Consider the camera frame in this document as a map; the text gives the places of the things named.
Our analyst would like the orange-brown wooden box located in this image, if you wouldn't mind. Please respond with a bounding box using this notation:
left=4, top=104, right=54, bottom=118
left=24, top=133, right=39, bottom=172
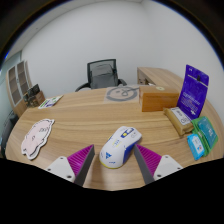
left=138, top=85, right=180, bottom=113

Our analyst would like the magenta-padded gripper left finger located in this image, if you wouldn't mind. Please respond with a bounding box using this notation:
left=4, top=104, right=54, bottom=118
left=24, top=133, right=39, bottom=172
left=43, top=143, right=96, bottom=187

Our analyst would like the white sheet with green-purple prints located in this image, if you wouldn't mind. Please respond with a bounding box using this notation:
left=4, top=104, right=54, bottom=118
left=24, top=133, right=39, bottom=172
left=37, top=94, right=64, bottom=110

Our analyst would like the dark brown cardboard box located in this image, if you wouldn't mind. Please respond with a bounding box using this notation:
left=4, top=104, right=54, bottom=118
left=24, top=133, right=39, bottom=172
left=25, top=90, right=46, bottom=108

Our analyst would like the black box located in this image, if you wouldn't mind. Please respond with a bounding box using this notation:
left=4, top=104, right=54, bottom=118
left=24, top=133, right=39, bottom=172
left=27, top=83, right=42, bottom=98

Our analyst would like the black padded chair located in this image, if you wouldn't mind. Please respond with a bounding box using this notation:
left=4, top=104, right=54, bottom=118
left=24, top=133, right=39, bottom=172
left=0, top=111, right=19, bottom=158

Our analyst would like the tan wrapped packet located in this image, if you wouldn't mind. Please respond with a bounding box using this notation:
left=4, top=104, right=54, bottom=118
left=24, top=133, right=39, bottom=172
left=163, top=106, right=195, bottom=137

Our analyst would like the wooden shelf unit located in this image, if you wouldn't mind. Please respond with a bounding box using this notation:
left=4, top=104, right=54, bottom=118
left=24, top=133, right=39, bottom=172
left=5, top=60, right=34, bottom=118

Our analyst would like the wooden side desk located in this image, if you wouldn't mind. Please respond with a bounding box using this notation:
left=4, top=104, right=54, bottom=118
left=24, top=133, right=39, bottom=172
left=136, top=66, right=184, bottom=91

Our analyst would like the black mesh office chair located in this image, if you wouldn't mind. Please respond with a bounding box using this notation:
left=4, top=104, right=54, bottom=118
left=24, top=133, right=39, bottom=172
left=74, top=58, right=128, bottom=93

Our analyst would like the pink pig-shaped mouse pad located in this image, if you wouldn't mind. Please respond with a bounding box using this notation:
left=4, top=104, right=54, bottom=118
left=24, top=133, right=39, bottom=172
left=20, top=118, right=56, bottom=161

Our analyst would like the purple stand-up pouch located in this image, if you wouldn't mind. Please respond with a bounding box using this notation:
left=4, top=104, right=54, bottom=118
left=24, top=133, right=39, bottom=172
left=176, top=64, right=210, bottom=120

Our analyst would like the green wipes packet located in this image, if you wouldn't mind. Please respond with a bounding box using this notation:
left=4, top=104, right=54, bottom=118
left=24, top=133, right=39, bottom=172
left=191, top=115, right=219, bottom=156

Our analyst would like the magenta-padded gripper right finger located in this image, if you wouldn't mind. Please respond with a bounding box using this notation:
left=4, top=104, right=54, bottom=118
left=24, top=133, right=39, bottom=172
left=133, top=143, right=184, bottom=186

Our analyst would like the blue tissue packet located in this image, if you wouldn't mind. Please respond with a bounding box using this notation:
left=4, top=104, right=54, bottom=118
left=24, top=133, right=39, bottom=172
left=186, top=133, right=206, bottom=161

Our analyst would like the white and blue computer mouse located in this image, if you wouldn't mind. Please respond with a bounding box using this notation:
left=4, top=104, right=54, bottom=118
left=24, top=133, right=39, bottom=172
left=99, top=125, right=143, bottom=170

